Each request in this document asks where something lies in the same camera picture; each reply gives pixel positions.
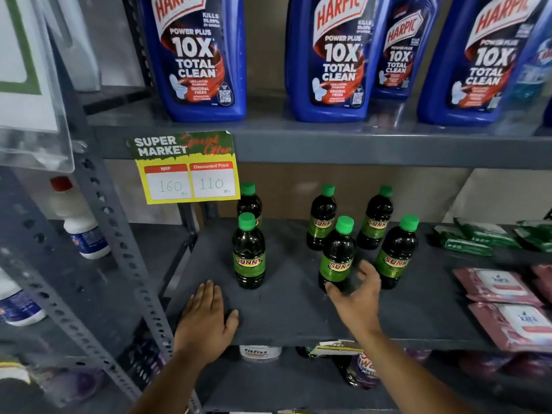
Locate person's right hand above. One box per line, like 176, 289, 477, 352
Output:
324, 260, 383, 340

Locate person's left hand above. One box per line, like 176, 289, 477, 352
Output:
174, 280, 240, 367

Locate person's right forearm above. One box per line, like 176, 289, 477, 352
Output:
356, 331, 477, 414

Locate person's left forearm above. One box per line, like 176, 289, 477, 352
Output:
129, 351, 216, 414

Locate white round tub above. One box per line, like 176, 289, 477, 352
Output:
239, 345, 283, 363

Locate group of dark green-capped bottles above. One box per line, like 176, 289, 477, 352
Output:
232, 182, 420, 294

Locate dark printed pouch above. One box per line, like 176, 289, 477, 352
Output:
298, 340, 382, 390

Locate grey metal shelving rack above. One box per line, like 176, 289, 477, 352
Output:
84, 0, 552, 414
0, 34, 203, 414

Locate yellow and green price sign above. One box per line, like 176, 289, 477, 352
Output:
129, 131, 241, 206

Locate white bottle with red cap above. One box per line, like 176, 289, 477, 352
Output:
49, 176, 112, 260

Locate green wrapped packet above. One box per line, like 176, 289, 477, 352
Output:
433, 224, 495, 257
454, 217, 522, 250
514, 219, 552, 253

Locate purple plastic pouch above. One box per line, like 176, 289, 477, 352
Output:
37, 365, 106, 408

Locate pink wet wipes pack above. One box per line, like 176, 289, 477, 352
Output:
467, 302, 552, 353
530, 264, 552, 303
452, 267, 544, 308

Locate white bottle with blue label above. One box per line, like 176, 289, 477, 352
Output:
0, 267, 47, 327

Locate purple packets on shelf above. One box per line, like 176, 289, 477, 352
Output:
405, 349, 552, 381

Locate blue toilet cleaner bottle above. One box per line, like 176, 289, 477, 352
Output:
370, 0, 441, 100
417, 0, 552, 127
137, 0, 248, 123
285, 0, 385, 124

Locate clear plastic sign holder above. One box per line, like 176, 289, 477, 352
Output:
0, 0, 76, 174

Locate light blue cleaner bottle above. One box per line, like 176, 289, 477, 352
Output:
508, 36, 552, 105

